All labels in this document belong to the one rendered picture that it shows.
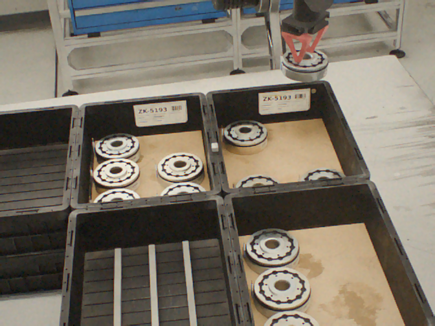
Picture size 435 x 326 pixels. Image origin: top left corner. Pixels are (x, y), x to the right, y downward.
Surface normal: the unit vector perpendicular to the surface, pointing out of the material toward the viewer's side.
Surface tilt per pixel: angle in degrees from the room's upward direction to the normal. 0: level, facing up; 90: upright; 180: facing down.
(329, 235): 0
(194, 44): 0
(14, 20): 90
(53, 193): 0
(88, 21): 90
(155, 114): 90
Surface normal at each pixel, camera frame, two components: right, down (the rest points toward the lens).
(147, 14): 0.16, 0.58
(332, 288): -0.05, -0.81
